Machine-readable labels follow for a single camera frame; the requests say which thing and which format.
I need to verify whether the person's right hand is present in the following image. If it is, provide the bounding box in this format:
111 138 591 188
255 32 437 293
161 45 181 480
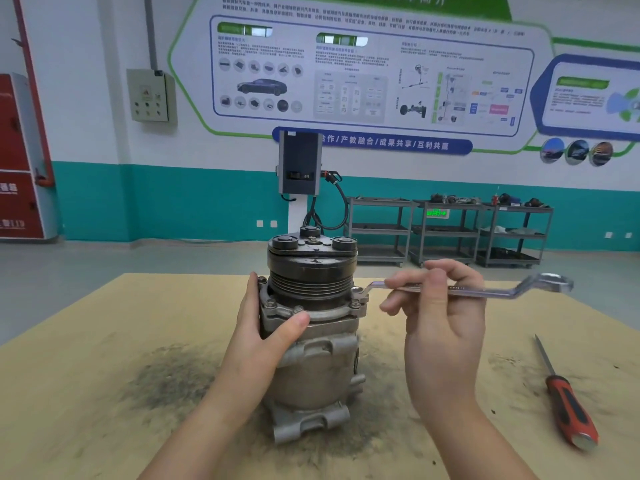
380 259 487 413

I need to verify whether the person's left hand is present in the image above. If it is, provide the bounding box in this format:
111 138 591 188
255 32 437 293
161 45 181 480
220 272 311 381

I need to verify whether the grey metal car compressor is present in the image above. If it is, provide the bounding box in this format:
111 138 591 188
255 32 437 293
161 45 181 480
257 226 370 444

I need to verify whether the silver offset ring wrench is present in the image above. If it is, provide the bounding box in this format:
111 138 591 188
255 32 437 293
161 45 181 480
350 273 575 304

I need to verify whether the person's left forearm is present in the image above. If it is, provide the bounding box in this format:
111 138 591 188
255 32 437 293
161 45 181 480
139 356 278 480

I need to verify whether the person's right forearm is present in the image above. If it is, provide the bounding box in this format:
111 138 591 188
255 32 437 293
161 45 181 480
411 399 540 480

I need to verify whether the grey metal shelf cart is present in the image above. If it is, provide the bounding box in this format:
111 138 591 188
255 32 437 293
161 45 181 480
407 200 486 268
475 204 555 269
346 196 419 268

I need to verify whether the pile of dark car parts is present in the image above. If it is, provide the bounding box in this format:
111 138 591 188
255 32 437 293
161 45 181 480
492 192 547 210
429 193 483 206

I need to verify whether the red and black screwdriver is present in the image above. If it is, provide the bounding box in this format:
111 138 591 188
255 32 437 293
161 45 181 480
534 335 599 451

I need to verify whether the large green-edged info board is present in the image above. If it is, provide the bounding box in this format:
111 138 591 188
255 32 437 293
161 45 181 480
167 0 554 139

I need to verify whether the blue-edged info board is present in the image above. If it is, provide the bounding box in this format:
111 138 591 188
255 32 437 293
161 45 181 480
528 54 640 142

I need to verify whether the red fire cabinet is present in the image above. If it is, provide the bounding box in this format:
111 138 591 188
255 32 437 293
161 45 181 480
0 73 60 241

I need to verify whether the black charging cable with plug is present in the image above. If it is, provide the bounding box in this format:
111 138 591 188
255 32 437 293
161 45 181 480
301 169 349 231

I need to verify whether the blue wall banner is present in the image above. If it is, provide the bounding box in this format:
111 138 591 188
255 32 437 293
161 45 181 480
272 127 474 156

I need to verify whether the grey wall charger unit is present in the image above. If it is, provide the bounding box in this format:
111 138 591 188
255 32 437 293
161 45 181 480
277 130 324 198

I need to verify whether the round wall picture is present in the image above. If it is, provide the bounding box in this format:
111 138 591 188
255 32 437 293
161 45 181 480
565 140 591 166
540 138 566 165
588 141 615 168

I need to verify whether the beige electrical wall box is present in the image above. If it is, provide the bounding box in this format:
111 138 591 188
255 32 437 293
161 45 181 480
126 69 177 123

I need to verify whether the grey wall conduit pipe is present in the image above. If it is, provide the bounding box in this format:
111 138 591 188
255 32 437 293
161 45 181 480
143 0 159 70

